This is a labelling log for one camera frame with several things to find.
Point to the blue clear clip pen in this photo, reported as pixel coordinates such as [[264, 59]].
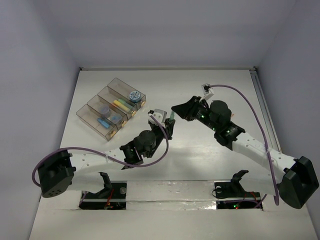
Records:
[[103, 123]]

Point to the aluminium rail right edge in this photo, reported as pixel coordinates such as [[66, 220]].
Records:
[[268, 120]]

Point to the smoky clear drawer organizer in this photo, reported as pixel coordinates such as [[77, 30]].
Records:
[[116, 89]]

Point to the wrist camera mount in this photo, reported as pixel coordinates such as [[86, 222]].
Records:
[[207, 91], [157, 116]]

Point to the yellow highlighter pen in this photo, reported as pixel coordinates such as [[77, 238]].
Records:
[[121, 106]]

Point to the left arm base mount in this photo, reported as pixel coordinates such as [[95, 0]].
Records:
[[111, 197]]

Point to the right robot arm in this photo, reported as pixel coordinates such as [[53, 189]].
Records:
[[295, 179]]

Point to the green clear clip pen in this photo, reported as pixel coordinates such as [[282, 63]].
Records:
[[172, 116]]

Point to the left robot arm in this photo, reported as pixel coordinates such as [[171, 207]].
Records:
[[84, 169]]

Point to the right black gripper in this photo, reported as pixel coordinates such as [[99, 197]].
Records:
[[187, 110]]

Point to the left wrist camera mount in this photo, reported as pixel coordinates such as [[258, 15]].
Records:
[[157, 116]]

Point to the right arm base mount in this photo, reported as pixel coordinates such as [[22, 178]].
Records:
[[231, 195]]

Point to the small clear blue jar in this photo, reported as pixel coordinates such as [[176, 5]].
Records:
[[115, 118]]

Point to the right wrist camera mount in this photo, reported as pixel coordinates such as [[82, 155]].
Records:
[[207, 91]]

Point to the blue slime jar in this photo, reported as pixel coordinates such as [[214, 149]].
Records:
[[135, 96]]

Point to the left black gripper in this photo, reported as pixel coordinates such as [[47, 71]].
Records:
[[164, 128]]

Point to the green highlighter pen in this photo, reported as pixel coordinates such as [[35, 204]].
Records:
[[123, 102]]

